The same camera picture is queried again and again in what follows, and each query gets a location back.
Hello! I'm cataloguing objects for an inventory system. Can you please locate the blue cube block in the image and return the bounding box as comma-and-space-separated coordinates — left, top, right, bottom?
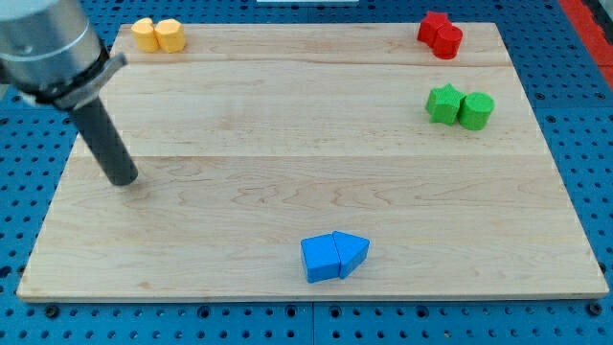
301, 234, 341, 284

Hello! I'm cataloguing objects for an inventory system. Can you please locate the red cylinder block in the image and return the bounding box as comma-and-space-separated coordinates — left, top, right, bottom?
432, 25, 464, 59

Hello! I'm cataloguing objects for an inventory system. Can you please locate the yellow cylinder block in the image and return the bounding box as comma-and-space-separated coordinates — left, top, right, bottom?
154, 19, 187, 54

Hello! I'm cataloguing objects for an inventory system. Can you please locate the green cylinder block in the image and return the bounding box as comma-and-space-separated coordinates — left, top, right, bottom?
458, 92, 495, 130

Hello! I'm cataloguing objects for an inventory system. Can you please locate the red strip at edge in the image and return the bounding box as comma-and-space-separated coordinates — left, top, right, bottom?
558, 0, 612, 87

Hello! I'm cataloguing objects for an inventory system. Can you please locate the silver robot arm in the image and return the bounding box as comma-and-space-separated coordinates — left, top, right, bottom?
1, 0, 127, 111

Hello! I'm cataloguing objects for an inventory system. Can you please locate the blue triangular block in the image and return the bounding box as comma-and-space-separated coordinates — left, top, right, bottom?
332, 231, 370, 279

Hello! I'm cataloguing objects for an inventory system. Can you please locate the green star block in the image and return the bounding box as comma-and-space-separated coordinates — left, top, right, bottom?
425, 83, 466, 126

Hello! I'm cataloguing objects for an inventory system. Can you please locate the light wooden board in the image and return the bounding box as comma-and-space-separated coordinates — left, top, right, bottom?
17, 23, 609, 303

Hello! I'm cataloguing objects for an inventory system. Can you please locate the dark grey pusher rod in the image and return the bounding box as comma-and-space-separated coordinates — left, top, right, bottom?
68, 98, 138, 186

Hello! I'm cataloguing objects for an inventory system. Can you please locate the red star block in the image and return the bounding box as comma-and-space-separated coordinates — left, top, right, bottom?
417, 11, 452, 48

